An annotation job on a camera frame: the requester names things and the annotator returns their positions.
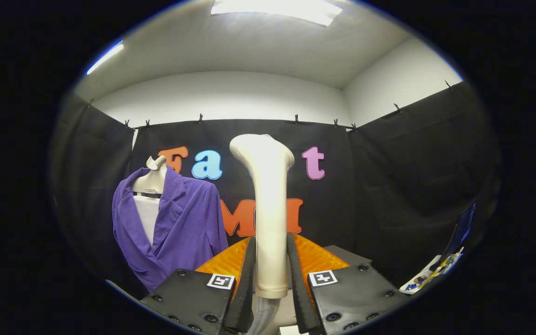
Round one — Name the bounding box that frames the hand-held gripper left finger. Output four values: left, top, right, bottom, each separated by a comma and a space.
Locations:
139, 236, 255, 335

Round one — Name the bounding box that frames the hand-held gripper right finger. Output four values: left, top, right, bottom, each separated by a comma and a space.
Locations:
287, 232, 411, 335

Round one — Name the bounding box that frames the purple corduroy jacket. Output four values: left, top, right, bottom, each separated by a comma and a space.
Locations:
112, 167, 229, 293

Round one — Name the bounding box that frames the white undershirt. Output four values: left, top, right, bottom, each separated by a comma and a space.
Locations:
133, 194, 161, 246

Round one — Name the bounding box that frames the grey cabinet with drawers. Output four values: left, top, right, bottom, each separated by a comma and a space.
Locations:
324, 244, 373, 270

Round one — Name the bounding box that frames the white cluttered side shelf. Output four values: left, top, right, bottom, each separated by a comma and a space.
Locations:
399, 247, 465, 295

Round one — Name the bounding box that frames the cream mannequin torso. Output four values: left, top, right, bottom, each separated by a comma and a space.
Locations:
132, 156, 167, 194

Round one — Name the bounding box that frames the row of black backdrop clips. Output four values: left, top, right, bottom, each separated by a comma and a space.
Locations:
87, 80, 455, 133

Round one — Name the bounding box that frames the ceiling light strip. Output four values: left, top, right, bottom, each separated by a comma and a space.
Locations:
86, 40, 124, 76

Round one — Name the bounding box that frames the ceiling light panel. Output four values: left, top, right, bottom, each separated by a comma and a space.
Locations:
211, 0, 343, 27

